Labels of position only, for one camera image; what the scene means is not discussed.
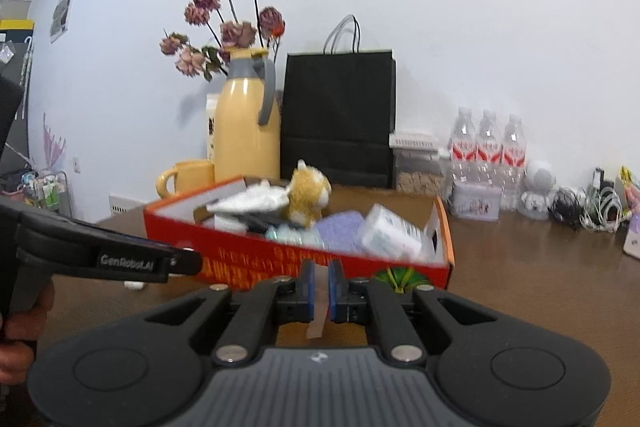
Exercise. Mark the clear cereal container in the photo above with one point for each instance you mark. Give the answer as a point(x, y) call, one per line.
point(417, 179)

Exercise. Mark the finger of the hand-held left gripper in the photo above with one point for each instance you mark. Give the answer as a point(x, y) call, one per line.
point(185, 263)

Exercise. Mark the black board with yellow top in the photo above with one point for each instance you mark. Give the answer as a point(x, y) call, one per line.
point(15, 32)

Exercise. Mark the black charger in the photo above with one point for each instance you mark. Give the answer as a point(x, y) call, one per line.
point(602, 179)

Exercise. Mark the small printed tin box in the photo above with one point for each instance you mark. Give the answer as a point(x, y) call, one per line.
point(475, 202)

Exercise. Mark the person's left hand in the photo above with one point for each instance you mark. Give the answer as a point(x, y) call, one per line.
point(20, 362)

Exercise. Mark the thin beige strip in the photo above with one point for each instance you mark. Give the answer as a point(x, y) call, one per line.
point(316, 327)

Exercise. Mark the wall poster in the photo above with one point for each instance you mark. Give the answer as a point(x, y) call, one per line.
point(62, 14)

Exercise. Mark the black paper bag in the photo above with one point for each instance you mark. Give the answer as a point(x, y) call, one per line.
point(340, 117)

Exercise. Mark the red cardboard box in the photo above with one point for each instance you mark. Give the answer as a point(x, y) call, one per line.
point(250, 259)

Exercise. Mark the clear cotton swab container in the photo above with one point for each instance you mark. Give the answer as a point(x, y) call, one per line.
point(395, 234)

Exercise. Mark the colourful snack packet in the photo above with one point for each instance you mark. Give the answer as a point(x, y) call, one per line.
point(631, 189)

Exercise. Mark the yellow mug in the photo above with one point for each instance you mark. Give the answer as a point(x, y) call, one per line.
point(192, 179)

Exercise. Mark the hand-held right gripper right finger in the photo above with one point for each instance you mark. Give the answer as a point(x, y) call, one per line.
point(334, 292)

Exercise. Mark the small white cap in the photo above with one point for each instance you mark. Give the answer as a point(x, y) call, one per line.
point(135, 286)

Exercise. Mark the white cloth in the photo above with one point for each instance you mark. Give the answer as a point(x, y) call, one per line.
point(250, 199)

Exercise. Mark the orange and white plush toy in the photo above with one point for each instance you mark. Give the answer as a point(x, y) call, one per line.
point(307, 194)

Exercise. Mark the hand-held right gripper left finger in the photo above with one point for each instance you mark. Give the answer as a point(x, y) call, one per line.
point(310, 292)

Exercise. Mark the purple tissue pack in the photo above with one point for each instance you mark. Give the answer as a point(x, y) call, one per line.
point(632, 239)

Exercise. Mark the white robot figurine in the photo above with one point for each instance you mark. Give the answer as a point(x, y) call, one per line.
point(537, 187)

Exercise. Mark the dried rose bouquet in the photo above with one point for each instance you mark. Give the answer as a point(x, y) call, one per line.
point(235, 32)

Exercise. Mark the clear water bottle red label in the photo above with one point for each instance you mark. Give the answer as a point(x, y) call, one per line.
point(464, 152)
point(514, 162)
point(489, 154)

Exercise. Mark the purple checked cloth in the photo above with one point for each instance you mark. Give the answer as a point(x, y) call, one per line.
point(342, 232)

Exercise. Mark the yellow thermos jug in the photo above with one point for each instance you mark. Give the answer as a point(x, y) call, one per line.
point(247, 127)

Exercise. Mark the white milk carton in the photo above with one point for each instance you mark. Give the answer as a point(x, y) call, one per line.
point(212, 127)

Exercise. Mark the purple wall decal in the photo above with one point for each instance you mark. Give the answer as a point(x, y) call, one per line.
point(54, 144)

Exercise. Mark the clear plastic bag bundle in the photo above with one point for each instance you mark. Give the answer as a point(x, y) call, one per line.
point(292, 237)

